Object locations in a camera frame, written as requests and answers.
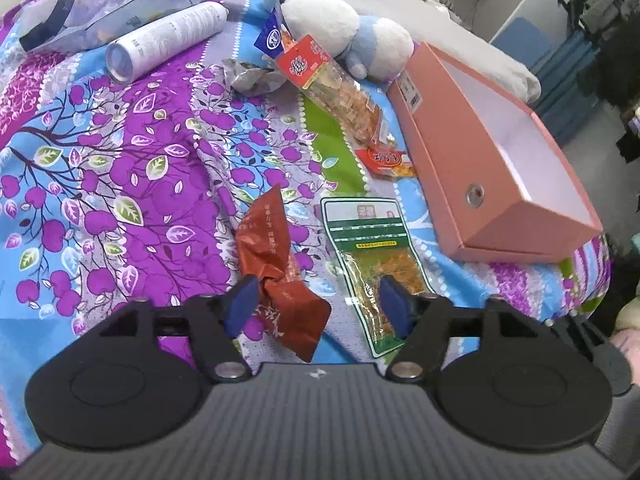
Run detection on pink cardboard box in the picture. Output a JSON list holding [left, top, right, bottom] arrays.
[[387, 41, 604, 264]]

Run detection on hanging dark clothes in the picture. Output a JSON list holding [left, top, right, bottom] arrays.
[[575, 0, 640, 163]]

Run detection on silver snack packet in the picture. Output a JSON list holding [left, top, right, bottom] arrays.
[[222, 58, 284, 96]]

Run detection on green clear snack packet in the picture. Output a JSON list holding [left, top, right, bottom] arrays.
[[320, 197, 432, 359]]

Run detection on blue curtain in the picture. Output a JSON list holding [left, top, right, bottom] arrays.
[[530, 30, 617, 147]]

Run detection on blue board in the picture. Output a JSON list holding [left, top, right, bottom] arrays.
[[490, 16, 557, 62]]

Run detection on white spray can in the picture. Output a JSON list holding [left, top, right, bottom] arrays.
[[106, 1, 230, 84]]

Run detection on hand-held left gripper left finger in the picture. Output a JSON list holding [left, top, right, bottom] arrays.
[[93, 276, 261, 384]]

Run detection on white and blue plush toy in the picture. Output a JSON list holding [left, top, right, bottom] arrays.
[[262, 0, 415, 82]]

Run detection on blue snack packet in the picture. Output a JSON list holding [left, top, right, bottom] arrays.
[[254, 2, 289, 61]]

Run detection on purple floral bed sheet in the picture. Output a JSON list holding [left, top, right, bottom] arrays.
[[0, 0, 613, 461]]

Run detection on red label clear snack packet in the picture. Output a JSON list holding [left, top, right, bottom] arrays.
[[275, 35, 397, 147]]

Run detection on grey blanket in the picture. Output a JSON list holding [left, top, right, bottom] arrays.
[[330, 0, 543, 107]]

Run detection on red-brown twisted snack packet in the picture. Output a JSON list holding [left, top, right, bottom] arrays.
[[235, 185, 333, 363]]

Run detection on small red snack packet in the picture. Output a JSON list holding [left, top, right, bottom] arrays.
[[356, 146, 417, 180]]

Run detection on person's right hand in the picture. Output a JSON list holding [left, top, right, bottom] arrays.
[[614, 330, 640, 386]]

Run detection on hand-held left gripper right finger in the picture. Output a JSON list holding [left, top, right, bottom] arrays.
[[378, 275, 551, 384]]

